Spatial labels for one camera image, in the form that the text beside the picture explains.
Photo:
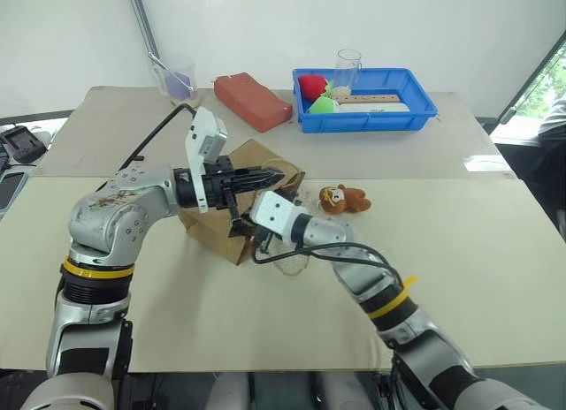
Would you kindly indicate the blue plastic bin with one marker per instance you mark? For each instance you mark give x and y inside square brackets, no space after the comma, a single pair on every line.
[362,120]

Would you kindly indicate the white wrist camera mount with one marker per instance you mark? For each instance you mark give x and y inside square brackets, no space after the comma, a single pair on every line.
[276,213]
[208,131]

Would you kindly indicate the black electronic device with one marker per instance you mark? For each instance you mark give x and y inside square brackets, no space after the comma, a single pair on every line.
[20,142]

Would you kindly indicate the red plush fruit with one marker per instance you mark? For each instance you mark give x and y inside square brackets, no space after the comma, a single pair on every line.
[311,85]

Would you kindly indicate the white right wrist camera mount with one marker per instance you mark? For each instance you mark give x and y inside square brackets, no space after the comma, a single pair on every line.
[276,213]

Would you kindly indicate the small yellow-green plush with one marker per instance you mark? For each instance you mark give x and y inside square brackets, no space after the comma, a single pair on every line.
[330,87]

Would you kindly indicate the green plush fruit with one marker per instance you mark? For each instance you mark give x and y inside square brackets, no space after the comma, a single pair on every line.
[322,105]

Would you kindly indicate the white flat box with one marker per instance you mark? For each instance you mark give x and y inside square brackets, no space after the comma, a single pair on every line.
[376,108]

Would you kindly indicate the grey handheld device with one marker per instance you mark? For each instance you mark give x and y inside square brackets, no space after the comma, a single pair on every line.
[11,189]

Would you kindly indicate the person in white shirt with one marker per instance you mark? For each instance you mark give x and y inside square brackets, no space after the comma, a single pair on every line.
[552,123]

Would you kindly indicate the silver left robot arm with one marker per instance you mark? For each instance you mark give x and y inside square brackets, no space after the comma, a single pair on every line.
[110,215]

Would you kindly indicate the red brick block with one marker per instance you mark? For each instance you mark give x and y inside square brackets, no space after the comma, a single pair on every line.
[254,100]

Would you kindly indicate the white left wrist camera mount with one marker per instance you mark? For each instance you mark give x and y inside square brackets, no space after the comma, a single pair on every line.
[208,131]

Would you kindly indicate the grey metal pole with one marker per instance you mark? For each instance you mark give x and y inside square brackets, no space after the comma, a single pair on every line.
[143,23]

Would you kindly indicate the clear plastic measuring cup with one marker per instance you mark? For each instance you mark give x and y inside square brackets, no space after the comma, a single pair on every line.
[349,70]

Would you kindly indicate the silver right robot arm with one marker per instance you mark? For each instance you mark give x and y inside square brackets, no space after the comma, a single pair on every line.
[354,251]

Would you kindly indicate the clear beaker with purple contents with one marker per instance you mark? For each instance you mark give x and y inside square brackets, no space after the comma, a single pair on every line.
[174,81]

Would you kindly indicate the brown paper bag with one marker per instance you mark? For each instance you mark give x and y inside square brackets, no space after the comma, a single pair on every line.
[212,231]

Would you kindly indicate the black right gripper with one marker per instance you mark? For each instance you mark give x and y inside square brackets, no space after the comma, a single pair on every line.
[264,241]

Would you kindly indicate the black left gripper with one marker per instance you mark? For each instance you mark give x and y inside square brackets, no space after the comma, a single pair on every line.
[219,180]

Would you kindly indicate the brown plush bear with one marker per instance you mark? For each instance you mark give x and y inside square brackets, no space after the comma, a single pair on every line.
[347,200]

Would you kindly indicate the dark window frame bar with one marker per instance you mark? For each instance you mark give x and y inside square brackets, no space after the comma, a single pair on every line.
[528,76]

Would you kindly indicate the wooden ruler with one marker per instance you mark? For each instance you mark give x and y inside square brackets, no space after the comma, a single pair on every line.
[371,99]

